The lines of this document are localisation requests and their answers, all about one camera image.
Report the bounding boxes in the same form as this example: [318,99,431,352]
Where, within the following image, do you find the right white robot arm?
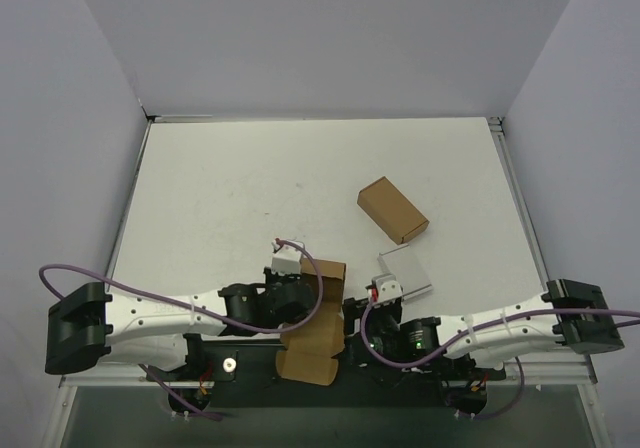
[342,279,624,376]

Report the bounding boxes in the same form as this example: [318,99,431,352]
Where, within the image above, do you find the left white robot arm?
[45,271,322,380]

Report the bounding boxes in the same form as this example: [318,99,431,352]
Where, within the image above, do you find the folded brown cardboard box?
[357,177,429,245]

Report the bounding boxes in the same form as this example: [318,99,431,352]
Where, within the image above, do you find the grey metal block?
[378,244,433,300]

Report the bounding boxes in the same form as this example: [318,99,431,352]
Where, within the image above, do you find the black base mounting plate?
[158,335,506,409]

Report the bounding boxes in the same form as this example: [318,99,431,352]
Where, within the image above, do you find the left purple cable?
[38,237,326,422]

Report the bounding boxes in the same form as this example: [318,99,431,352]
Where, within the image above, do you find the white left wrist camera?
[270,238,305,276]

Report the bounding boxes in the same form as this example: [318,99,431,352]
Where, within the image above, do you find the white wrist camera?
[270,238,305,276]
[367,274,403,305]

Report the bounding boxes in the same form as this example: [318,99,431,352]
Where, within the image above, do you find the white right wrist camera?
[367,274,403,305]

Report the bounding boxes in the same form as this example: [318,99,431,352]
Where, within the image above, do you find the aluminium frame rail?
[487,117,598,385]

